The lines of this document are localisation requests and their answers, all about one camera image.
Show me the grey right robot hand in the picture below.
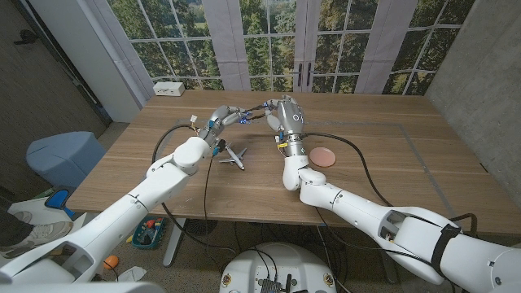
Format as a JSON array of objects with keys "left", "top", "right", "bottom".
[{"left": 264, "top": 95, "right": 306, "bottom": 138}]

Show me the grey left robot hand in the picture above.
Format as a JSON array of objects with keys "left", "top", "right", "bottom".
[{"left": 201, "top": 104, "right": 252, "bottom": 144}]

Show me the white toy airplane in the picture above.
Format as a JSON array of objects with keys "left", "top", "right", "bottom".
[{"left": 218, "top": 142, "right": 248, "bottom": 171}]

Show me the pink round disc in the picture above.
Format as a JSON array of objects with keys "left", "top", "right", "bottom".
[{"left": 309, "top": 146, "right": 337, "bottom": 168}]

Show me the white power strip box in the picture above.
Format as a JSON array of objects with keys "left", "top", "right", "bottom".
[{"left": 152, "top": 81, "right": 186, "bottom": 98}]

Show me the printed window backdrop cloth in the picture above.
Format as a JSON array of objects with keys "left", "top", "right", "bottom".
[{"left": 83, "top": 0, "right": 477, "bottom": 97}]

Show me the black round fan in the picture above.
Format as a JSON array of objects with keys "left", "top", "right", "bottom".
[{"left": 186, "top": 218, "right": 219, "bottom": 238}]

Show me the metal table leg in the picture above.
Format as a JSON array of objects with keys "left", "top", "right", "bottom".
[
  {"left": 162, "top": 218, "right": 189, "bottom": 269},
  {"left": 378, "top": 250, "right": 401, "bottom": 285}
]

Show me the blue basket with toys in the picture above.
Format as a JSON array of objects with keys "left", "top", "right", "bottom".
[{"left": 130, "top": 216, "right": 166, "bottom": 251}]

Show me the white robot torso base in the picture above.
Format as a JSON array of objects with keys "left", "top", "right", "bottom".
[{"left": 218, "top": 242, "right": 338, "bottom": 293}]

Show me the blue-grey padded stool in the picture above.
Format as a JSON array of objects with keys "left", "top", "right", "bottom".
[{"left": 26, "top": 130, "right": 107, "bottom": 188}]

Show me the crumpled white paper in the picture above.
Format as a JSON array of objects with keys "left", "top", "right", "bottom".
[{"left": 117, "top": 265, "right": 148, "bottom": 283}]

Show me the blue paddle-shaped tool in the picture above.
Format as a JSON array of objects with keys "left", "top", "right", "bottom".
[{"left": 44, "top": 189, "right": 77, "bottom": 219}]

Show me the grey white sneaker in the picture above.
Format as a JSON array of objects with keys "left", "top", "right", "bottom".
[{"left": 0, "top": 221, "right": 75, "bottom": 260}]

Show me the dark trouser leg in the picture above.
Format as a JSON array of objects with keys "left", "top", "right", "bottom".
[{"left": 0, "top": 205, "right": 28, "bottom": 247}]

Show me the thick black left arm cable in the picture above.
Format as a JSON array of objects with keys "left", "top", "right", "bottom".
[{"left": 151, "top": 124, "right": 239, "bottom": 256}]

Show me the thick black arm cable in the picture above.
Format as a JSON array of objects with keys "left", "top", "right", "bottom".
[
  {"left": 303, "top": 132, "right": 479, "bottom": 241},
  {"left": 151, "top": 124, "right": 239, "bottom": 256}
]

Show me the thin black left wrist cable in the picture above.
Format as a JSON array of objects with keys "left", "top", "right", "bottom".
[{"left": 202, "top": 156, "right": 215, "bottom": 245}]

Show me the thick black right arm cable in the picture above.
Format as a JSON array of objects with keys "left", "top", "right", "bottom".
[{"left": 303, "top": 132, "right": 479, "bottom": 241}]

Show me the black strap on right arm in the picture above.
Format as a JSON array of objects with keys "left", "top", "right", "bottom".
[{"left": 430, "top": 223, "right": 463, "bottom": 278}]

